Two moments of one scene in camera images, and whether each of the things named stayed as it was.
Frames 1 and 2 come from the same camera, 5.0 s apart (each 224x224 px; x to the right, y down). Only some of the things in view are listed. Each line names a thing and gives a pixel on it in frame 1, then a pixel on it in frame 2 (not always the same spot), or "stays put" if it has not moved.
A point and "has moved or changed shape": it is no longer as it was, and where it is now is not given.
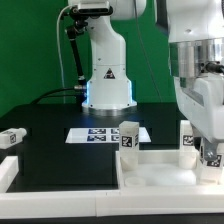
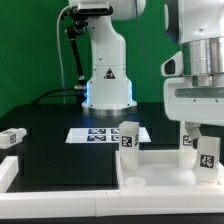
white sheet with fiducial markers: [101, 135] stays put
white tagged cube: [187, 157] stays put
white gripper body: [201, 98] -> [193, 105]
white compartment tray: [159, 168] stays put
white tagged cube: [129, 132] stays put
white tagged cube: [211, 171] has moved or changed shape
